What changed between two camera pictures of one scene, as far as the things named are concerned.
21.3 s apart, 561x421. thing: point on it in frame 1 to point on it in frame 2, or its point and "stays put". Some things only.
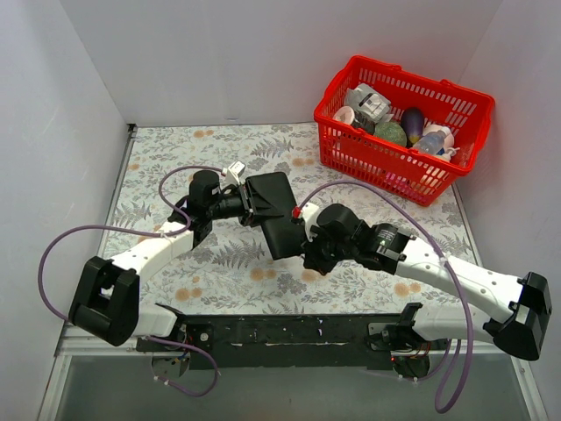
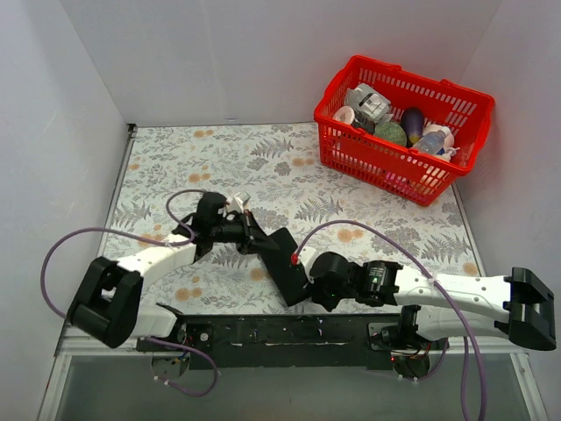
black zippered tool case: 273,203 to 290,279
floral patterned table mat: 231,271 stays put
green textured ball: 392,132 stays put
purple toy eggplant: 413,124 stays put
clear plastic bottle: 431,143 stays put
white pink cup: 344,113 stays put
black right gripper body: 307,246 to 319,274
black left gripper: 250,206 to 250,232
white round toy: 449,150 stays put
